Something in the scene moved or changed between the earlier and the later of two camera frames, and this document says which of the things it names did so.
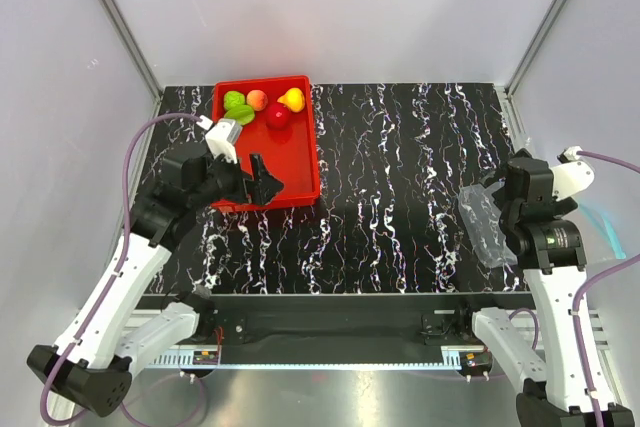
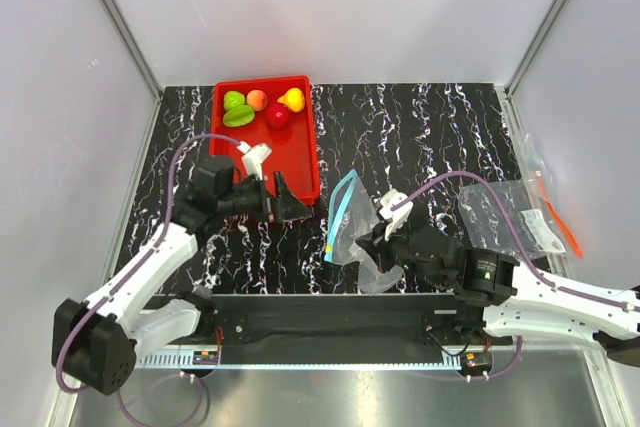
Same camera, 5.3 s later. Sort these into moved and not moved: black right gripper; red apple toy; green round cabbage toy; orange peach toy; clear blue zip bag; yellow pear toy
Moved: black right gripper; clear blue zip bag
Not moved: red apple toy; yellow pear toy; orange peach toy; green round cabbage toy
